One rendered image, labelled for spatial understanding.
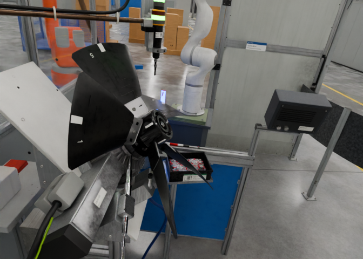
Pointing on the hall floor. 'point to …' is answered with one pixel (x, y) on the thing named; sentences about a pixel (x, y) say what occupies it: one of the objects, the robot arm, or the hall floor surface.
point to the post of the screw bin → (168, 224)
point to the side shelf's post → (20, 239)
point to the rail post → (236, 210)
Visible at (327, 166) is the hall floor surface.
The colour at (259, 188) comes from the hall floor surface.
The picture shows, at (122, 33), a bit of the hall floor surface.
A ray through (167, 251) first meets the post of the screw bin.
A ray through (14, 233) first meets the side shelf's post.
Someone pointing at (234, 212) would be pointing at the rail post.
